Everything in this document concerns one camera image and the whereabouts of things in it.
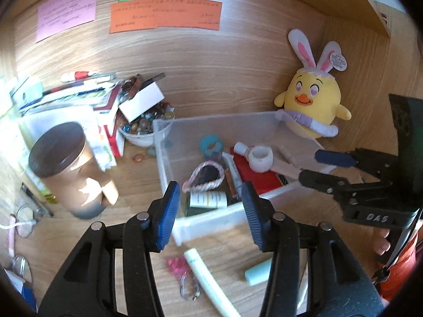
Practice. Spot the orange marble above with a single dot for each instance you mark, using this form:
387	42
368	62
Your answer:
137	158

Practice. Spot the white printed leaflet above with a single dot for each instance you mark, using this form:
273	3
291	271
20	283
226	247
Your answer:
99	152

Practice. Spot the white plastic box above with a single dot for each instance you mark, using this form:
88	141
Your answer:
49	117

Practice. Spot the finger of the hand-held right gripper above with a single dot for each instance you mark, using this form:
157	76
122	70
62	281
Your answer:
333	159
320	180

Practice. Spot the dark metal strip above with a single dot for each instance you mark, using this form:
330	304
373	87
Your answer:
155	77

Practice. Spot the yellow chick plush toy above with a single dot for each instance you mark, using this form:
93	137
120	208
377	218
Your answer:
314	102

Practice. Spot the pink pen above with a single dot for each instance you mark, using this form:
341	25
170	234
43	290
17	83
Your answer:
11	237

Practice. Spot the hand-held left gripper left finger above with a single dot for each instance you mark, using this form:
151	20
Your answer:
167	214

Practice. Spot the white rectangular box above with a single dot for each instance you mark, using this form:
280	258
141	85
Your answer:
142	100

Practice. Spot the brown candle jar dark lid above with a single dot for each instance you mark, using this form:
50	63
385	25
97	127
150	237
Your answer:
66	178

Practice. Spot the red white box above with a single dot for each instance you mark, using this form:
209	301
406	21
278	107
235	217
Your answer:
114	142

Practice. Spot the black cone pouch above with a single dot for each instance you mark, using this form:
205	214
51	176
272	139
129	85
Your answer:
206	173

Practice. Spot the brown thin stick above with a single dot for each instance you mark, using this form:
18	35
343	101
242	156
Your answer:
231	186

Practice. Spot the wooden stick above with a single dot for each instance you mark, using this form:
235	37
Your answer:
290	166

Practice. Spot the person's orange clothing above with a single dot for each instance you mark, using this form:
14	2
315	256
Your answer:
401	270

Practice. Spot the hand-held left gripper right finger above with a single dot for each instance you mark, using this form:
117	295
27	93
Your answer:
254	214

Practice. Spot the white printed tube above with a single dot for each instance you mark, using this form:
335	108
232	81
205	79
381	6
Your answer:
233	171

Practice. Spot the mint green block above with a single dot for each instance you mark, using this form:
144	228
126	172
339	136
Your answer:
257	272

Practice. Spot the teal tape roll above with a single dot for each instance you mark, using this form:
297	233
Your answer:
206	142

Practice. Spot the white pink small tube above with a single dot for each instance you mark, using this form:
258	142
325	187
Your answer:
243	148

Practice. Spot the clear plastic storage bin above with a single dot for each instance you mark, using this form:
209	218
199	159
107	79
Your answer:
211	228

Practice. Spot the red white pen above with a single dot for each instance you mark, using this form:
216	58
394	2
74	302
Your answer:
79	74

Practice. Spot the small white bottle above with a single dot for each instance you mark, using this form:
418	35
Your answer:
208	199

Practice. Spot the person's right hand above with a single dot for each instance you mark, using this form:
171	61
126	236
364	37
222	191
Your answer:
381	244

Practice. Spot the pile of glass marbles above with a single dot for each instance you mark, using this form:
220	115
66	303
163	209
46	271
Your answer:
145	123

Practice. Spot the pale green box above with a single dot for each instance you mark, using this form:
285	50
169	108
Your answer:
28	90

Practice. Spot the dark red booklet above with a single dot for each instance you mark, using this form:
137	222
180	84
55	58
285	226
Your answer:
109	104

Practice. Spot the pink paper note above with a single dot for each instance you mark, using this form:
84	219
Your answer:
66	10

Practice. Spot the white bowl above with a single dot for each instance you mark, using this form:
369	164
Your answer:
138	140

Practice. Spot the white tape roll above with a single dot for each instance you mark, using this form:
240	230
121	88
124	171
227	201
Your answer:
261	165

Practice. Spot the orange paper note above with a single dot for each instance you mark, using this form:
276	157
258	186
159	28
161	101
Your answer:
165	15

